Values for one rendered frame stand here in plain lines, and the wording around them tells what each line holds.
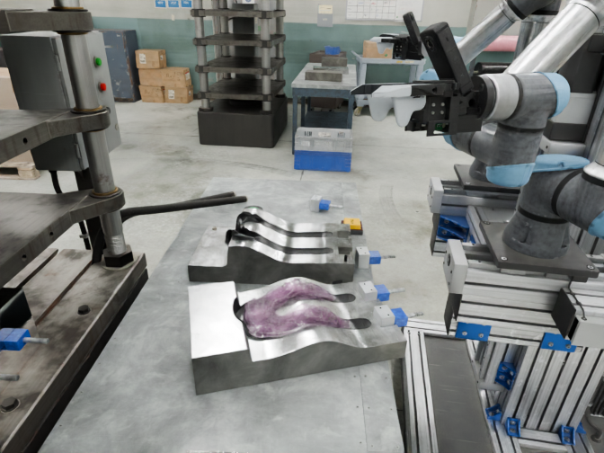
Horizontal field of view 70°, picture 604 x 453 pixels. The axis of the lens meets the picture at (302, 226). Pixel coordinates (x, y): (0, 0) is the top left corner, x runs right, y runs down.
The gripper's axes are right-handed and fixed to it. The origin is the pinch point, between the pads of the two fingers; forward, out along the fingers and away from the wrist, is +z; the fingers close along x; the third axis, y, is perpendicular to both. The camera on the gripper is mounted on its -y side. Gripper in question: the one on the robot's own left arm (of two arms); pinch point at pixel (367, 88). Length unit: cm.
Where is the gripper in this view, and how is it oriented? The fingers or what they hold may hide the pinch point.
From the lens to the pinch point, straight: 68.1
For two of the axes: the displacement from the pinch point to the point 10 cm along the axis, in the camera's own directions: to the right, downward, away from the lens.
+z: -9.6, 1.1, -2.6
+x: -2.8, -3.2, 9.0
